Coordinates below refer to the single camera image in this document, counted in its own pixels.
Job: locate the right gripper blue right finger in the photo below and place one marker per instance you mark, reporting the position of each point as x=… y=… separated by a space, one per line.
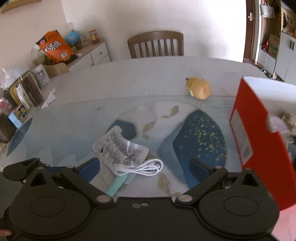
x=199 y=171

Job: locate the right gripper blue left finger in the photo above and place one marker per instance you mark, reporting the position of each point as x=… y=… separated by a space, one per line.
x=88 y=170

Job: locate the clear printed plastic pouch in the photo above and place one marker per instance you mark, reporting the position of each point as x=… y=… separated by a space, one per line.
x=119 y=154

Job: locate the rubik's cube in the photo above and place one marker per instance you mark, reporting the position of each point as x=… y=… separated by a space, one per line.
x=18 y=116

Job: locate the decorated blue table mat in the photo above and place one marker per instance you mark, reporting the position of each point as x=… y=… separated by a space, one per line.
x=174 y=129

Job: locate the red and white cardboard box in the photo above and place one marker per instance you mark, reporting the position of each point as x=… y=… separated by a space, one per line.
x=259 y=148

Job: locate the crumpled white tissue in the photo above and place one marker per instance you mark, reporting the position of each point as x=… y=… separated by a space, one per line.
x=51 y=97

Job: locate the glass jar with dark contents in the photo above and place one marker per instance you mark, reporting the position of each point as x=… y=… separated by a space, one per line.
x=29 y=84

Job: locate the pink printed snack packet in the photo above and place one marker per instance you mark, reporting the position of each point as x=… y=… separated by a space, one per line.
x=276 y=124

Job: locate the white printed mug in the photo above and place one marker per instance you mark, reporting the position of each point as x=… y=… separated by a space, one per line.
x=41 y=76

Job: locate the crumpled silver snack wrapper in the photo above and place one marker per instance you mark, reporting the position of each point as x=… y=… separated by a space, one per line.
x=290 y=121

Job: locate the white drawer cabinet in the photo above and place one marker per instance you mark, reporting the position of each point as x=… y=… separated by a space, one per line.
x=90 y=55

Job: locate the orange snack bag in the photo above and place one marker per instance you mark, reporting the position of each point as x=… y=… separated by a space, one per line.
x=56 y=48

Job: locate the blue globe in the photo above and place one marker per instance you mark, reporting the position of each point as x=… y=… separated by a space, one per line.
x=72 y=38

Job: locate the white shoe cabinet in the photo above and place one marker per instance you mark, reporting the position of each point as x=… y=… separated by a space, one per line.
x=276 y=45

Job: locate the wooden chair at table end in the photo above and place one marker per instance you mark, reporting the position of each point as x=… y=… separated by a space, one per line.
x=156 y=44

